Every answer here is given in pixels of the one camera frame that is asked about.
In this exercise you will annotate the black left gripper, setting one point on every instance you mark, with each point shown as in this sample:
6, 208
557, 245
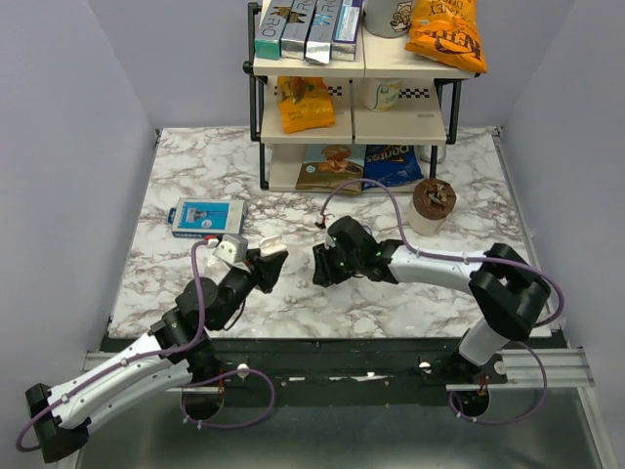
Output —
265, 274

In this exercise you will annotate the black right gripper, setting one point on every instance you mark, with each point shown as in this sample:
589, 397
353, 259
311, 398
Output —
323, 274

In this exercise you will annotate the white earbud charging case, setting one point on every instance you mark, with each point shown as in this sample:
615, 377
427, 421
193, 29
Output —
271, 245

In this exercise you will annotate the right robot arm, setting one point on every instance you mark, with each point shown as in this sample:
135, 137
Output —
509, 294

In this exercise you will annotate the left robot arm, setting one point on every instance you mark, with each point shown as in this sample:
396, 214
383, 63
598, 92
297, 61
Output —
175, 351

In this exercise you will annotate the brown cookie bag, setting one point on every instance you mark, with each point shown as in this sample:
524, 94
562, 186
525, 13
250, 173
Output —
325, 167

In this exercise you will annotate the blue razor box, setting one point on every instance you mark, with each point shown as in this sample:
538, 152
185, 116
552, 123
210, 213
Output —
197, 217

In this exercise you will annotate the blue Doritos bag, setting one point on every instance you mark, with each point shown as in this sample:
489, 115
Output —
392, 166

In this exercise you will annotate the beige three-tier shelf rack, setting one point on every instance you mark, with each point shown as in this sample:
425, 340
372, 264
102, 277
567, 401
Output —
426, 114

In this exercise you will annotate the orange snack bag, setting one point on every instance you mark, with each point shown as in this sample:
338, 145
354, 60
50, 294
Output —
304, 103

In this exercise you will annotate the white yogurt cup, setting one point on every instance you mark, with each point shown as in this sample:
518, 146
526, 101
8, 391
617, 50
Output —
379, 94

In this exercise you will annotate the purple white box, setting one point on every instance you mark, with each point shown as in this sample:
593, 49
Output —
344, 42

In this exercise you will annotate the grey printed mug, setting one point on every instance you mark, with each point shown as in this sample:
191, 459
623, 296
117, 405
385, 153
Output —
388, 18

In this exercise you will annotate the teal RO box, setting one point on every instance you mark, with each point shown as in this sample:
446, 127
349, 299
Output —
268, 37

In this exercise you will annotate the silver blue RO box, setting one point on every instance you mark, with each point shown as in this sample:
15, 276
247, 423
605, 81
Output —
319, 41

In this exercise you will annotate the orange kettle chips bag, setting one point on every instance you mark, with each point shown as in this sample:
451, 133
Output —
446, 31

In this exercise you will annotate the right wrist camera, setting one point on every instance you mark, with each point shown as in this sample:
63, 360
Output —
329, 243

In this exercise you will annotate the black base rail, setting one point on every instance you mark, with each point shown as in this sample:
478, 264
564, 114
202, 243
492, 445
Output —
339, 372

